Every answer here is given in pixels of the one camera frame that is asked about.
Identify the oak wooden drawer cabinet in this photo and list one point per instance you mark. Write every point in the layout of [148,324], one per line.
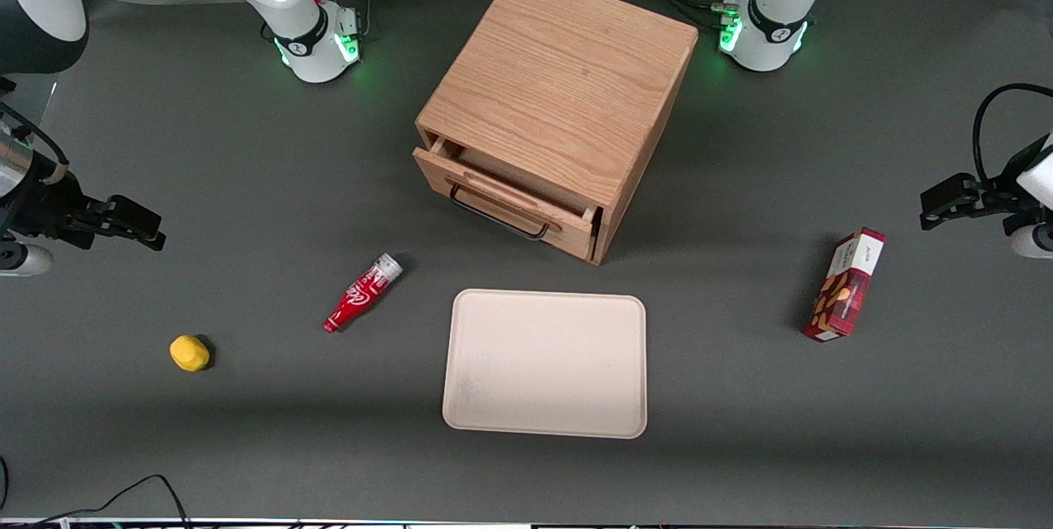
[568,76]

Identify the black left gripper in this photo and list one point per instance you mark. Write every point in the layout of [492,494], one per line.
[996,199]

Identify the red snack box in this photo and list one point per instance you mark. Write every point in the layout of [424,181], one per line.
[847,286]

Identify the red cola bottle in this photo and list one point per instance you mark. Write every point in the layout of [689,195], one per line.
[358,299]

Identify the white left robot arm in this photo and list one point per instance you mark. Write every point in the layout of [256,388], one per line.
[773,27]

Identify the beige plastic tray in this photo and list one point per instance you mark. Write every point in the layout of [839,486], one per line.
[545,364]

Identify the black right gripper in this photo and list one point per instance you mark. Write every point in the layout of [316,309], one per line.
[43,206]

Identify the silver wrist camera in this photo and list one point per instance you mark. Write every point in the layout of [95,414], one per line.
[1032,241]
[25,260]

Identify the yellow lemon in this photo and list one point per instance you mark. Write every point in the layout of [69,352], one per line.
[189,353]

